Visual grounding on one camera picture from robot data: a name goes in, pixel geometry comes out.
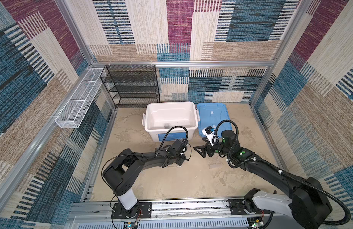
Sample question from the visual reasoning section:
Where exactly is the white wire mesh basket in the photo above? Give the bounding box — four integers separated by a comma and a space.
55, 68, 103, 128

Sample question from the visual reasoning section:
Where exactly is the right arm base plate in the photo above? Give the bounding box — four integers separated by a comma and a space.
225, 198, 271, 216

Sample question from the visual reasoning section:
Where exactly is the white plastic storage bin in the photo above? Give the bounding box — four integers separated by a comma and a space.
142, 102, 200, 142

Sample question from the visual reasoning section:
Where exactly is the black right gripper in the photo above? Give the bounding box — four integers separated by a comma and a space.
193, 136, 231, 158

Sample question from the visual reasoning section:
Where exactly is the aluminium mounting rail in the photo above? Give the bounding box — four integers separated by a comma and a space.
65, 197, 301, 229

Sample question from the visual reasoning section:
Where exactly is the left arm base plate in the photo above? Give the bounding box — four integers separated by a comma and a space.
111, 202, 152, 219

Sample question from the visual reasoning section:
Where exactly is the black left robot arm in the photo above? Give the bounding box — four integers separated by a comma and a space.
101, 126, 189, 218

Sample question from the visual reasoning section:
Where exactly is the black wire mesh shelf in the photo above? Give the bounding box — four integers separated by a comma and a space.
100, 65, 160, 108

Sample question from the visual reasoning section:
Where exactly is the blue plastic bin lid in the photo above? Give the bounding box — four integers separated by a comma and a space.
197, 103, 230, 137

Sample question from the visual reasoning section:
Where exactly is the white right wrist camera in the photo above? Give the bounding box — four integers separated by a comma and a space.
202, 126, 218, 146

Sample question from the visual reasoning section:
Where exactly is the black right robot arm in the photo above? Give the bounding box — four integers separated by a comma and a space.
194, 126, 351, 229

